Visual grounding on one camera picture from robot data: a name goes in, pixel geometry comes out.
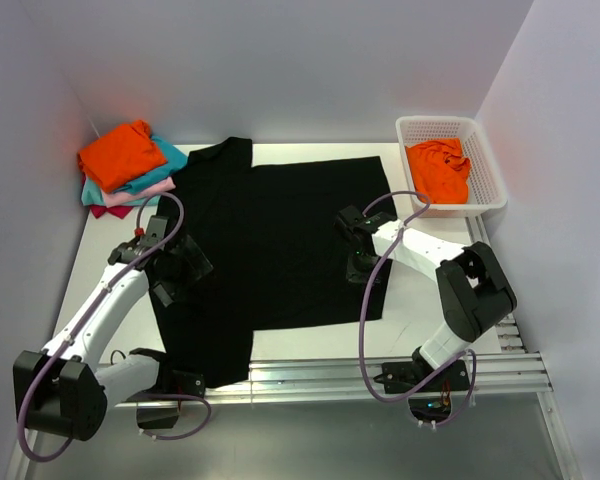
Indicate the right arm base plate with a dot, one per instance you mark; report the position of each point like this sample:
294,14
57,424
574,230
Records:
400,377

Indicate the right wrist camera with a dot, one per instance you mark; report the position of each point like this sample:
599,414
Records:
351,220

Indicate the pink folded t shirt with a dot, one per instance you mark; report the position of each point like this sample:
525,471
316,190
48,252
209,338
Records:
125,198

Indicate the magenta folded t shirt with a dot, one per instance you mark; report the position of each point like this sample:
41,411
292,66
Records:
119,212

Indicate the orange folded t shirt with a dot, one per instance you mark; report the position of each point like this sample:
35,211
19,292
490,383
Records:
120,156

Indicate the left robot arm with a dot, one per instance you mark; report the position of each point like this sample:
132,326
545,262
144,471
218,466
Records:
62,388

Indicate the aluminium mounting rail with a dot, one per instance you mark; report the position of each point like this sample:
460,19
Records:
341,380

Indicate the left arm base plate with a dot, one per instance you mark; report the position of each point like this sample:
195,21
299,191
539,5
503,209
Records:
187,383

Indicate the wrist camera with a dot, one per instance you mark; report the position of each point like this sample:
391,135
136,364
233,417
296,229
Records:
156,230
351,220

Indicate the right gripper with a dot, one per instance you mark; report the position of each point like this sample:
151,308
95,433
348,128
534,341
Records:
356,267

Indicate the teal folded t shirt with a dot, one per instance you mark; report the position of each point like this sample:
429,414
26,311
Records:
175,160

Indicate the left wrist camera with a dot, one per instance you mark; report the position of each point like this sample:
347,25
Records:
156,230

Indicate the white plastic basket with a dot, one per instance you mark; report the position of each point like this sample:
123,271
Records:
486,190

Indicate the orange crumpled t shirt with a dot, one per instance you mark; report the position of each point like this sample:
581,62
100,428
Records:
440,170

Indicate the black t shirt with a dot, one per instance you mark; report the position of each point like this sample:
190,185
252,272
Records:
278,260

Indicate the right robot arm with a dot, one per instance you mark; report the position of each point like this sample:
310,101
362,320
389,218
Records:
474,291

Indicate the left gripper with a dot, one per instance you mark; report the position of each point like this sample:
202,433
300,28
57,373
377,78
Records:
191,267

